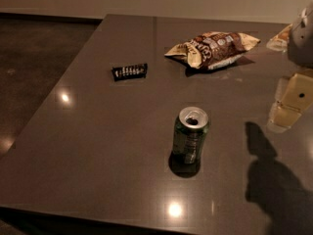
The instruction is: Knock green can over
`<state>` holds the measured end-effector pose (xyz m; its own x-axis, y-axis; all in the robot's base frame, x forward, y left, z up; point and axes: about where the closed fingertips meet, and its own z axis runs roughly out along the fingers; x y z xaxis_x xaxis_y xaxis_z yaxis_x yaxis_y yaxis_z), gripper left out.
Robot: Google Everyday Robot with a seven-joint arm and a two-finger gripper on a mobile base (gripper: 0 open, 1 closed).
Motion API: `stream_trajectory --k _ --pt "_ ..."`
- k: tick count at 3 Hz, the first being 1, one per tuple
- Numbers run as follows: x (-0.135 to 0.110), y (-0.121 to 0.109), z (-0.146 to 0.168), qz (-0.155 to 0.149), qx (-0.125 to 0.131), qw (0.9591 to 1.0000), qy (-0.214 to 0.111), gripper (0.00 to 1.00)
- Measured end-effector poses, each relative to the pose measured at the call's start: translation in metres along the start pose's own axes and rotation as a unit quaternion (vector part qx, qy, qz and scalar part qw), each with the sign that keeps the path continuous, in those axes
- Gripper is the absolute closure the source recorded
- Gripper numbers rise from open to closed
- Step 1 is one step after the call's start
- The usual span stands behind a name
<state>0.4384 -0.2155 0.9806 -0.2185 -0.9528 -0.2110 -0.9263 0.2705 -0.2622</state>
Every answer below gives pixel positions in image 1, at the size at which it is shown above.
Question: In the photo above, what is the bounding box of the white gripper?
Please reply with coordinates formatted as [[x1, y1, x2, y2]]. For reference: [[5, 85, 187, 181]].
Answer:
[[267, 2, 313, 133]]

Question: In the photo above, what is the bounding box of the green soda can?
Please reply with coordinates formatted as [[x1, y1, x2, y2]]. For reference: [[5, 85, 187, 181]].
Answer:
[[172, 107, 209, 165]]

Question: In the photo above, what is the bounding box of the clear plastic snack bag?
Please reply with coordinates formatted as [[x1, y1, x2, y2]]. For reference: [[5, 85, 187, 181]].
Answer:
[[266, 24, 292, 52]]

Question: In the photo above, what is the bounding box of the brown chip bag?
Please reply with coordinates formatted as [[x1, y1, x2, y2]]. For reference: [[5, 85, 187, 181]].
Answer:
[[164, 31, 260, 71]]

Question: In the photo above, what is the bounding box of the black snack bar wrapper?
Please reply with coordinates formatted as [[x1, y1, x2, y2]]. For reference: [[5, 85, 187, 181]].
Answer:
[[112, 64, 148, 81]]

